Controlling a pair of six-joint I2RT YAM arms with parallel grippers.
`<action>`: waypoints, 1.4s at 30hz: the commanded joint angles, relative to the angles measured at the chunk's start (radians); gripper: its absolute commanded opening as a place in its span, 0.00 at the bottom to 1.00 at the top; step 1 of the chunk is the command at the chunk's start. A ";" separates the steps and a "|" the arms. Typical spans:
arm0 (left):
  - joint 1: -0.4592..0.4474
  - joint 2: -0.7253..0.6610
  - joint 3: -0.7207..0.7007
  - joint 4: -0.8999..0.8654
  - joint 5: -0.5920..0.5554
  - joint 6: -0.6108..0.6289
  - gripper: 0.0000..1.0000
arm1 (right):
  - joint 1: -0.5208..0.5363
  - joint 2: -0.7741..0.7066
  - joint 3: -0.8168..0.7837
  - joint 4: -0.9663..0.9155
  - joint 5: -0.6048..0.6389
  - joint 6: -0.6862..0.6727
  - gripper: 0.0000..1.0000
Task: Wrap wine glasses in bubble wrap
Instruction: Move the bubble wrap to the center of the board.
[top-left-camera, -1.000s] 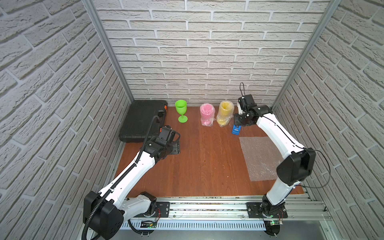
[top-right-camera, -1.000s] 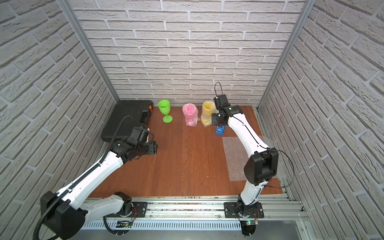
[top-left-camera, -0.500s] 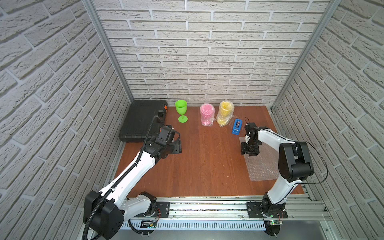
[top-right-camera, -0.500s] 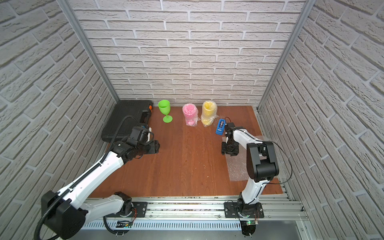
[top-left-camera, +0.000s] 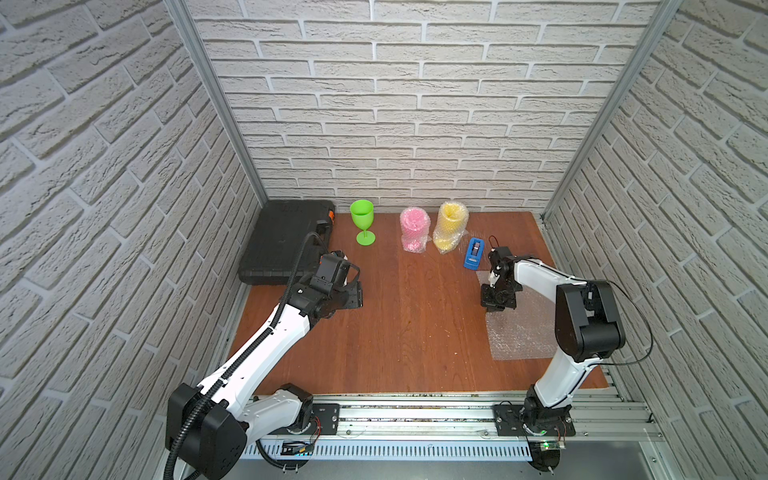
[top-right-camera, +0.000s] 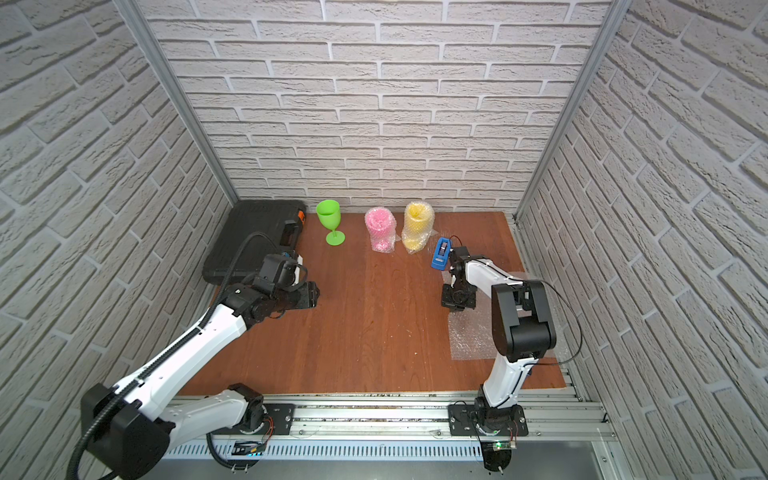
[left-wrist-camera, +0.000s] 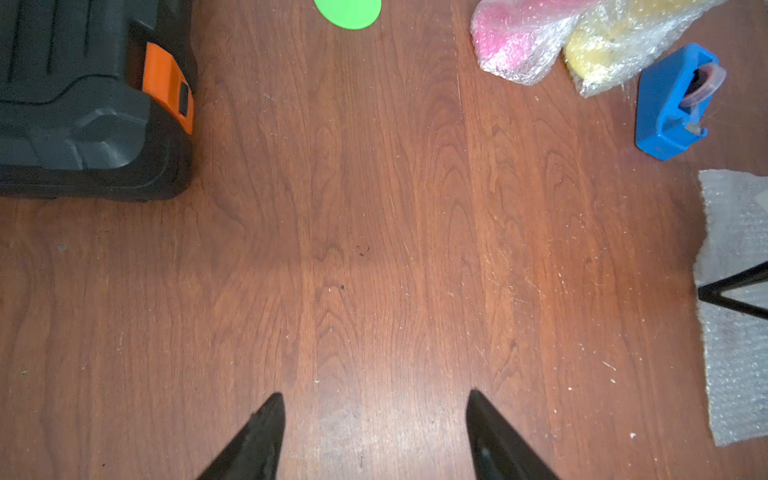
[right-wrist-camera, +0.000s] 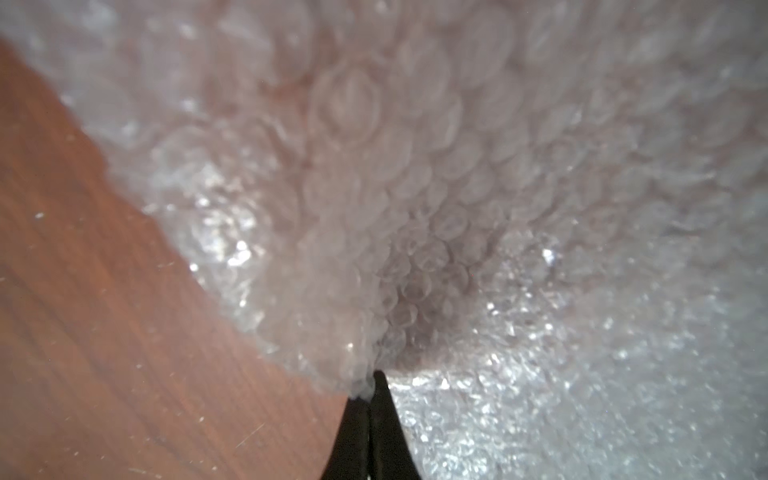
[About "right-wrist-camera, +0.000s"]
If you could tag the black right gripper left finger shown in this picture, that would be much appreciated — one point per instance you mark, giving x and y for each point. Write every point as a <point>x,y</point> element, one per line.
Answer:
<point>349,456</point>

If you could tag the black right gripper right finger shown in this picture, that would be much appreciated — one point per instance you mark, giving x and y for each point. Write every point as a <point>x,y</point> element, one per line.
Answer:
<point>389,453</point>

